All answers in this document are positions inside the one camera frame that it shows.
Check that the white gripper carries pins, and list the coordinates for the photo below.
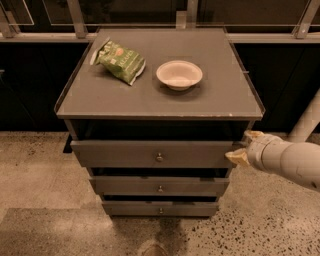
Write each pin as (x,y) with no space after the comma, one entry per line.
(257,151)

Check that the grey top drawer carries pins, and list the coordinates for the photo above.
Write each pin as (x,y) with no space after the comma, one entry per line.
(152,154)

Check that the grey drawer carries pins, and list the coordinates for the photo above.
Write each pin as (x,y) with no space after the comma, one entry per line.
(152,154)
(159,186)
(160,208)

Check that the round robot base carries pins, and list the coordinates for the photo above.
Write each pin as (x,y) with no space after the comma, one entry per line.
(152,248)

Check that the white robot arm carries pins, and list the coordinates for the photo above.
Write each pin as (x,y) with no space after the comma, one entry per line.
(294,159)

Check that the grey drawer cabinet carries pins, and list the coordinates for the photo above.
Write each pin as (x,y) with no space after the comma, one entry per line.
(97,106)

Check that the grey middle drawer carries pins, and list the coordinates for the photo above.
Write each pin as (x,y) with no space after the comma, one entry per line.
(159,186)

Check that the grey bottom drawer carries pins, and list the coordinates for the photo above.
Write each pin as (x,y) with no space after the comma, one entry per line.
(160,208)

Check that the white paper bowl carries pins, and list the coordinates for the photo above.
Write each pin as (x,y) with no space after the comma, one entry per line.
(179,75)

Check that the metal window railing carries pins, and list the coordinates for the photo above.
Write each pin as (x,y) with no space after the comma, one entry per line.
(244,21)

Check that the green chip bag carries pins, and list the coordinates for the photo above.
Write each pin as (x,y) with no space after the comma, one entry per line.
(122,62)

